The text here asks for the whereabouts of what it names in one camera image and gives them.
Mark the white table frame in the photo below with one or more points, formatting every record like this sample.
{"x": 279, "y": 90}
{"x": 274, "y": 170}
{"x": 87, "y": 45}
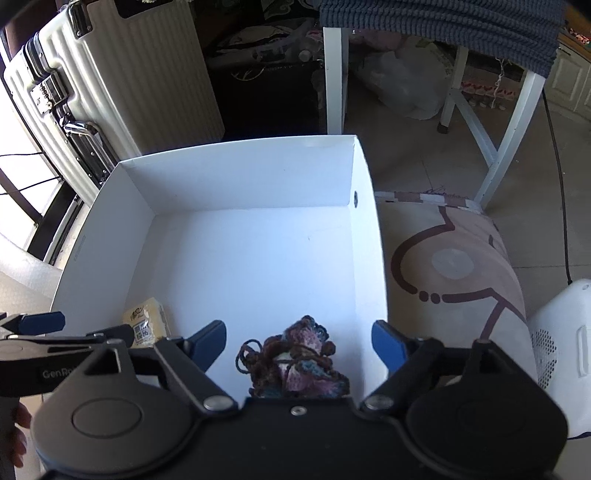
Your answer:
{"x": 335, "y": 83}

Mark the printed blanket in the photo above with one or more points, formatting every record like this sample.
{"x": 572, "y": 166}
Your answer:
{"x": 461, "y": 286}

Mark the white quilted cloth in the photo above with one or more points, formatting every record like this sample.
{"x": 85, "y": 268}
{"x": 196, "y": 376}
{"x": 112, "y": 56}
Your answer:
{"x": 27, "y": 281}

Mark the white plastic appliance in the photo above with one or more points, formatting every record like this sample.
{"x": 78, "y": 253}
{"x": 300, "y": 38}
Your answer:
{"x": 568, "y": 332}

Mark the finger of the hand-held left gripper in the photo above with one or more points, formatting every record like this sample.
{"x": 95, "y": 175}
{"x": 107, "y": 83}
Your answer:
{"x": 39, "y": 323}
{"x": 113, "y": 333}

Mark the white ribbed suitcase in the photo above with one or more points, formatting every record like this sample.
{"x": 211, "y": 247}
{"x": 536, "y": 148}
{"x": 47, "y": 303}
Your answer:
{"x": 152, "y": 83}

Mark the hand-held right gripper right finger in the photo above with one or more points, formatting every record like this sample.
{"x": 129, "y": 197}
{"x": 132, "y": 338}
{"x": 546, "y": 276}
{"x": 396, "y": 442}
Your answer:
{"x": 390, "y": 344}

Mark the person's left hand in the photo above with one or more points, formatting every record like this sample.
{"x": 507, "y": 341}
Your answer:
{"x": 22, "y": 422}

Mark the row of pink slippers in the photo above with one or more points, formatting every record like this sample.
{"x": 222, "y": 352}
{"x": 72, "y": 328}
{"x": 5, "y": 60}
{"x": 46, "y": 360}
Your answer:
{"x": 489, "y": 94}

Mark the clear plastic bag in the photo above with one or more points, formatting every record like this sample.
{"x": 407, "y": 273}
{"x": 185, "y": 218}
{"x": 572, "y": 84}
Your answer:
{"x": 401, "y": 78}

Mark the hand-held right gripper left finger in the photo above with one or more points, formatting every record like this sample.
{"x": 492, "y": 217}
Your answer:
{"x": 210, "y": 344}

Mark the black box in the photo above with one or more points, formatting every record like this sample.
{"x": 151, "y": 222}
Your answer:
{"x": 268, "y": 101}

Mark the white cabinet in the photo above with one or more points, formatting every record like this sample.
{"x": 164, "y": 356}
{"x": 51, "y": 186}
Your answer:
{"x": 575, "y": 78}

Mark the black window frame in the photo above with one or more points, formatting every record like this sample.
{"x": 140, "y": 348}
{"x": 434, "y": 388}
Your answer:
{"x": 57, "y": 221}

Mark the white cardboard box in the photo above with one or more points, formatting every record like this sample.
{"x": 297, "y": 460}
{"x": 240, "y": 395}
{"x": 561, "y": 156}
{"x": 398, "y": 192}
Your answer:
{"x": 254, "y": 254}

